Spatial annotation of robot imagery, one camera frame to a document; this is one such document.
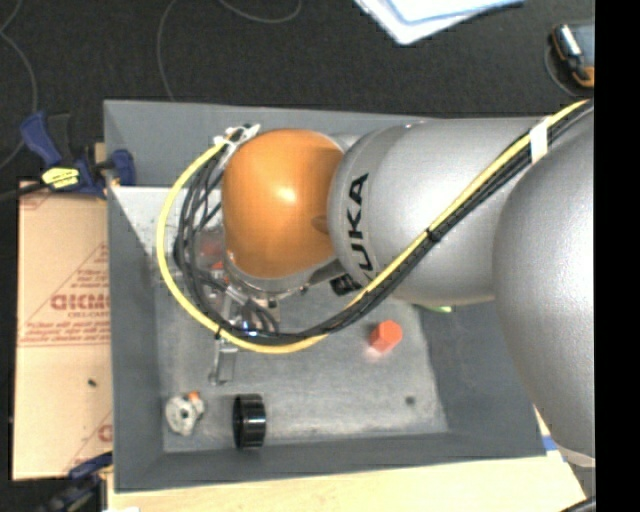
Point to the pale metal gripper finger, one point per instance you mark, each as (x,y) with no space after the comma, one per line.
(226,364)

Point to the black round cap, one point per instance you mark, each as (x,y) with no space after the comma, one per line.
(249,421)

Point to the white and orange small toy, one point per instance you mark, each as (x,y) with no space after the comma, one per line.
(183,414)

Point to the grey metal bin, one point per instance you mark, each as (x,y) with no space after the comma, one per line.
(325,395)

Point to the orange hexagonal block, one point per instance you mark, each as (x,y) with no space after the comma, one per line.
(386,336)

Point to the brown cardboard board, red print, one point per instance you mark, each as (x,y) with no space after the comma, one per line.
(60,320)

